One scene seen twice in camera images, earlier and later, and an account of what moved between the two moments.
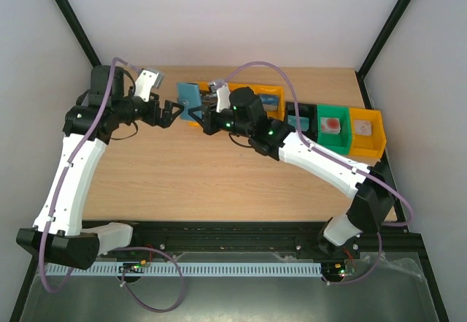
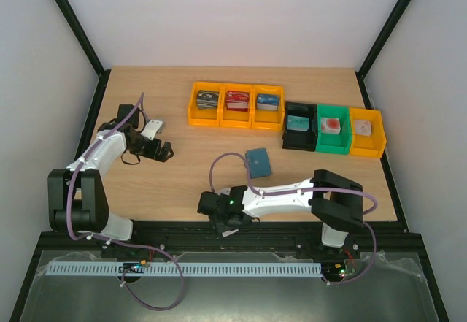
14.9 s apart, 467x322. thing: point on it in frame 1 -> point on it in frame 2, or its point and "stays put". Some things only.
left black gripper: (166, 120) -> (162, 157)
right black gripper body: (207, 116) -> (205, 203)
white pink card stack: (363, 127) stays put
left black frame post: (71, 17) stays put
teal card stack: (303, 123) stays put
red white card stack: (330, 125) stays put
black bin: (305, 110) stays put
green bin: (334, 128) stays put
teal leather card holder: (188, 95) -> (258, 163)
